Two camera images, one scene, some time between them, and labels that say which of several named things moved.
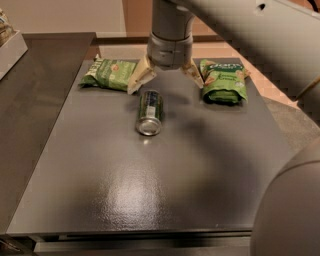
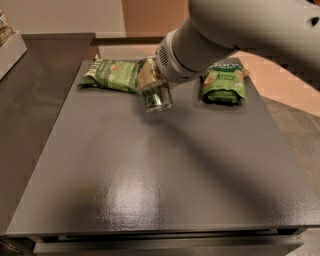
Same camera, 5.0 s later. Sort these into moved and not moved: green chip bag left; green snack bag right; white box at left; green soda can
Moved: green soda can
Not moved: green chip bag left; green snack bag right; white box at left
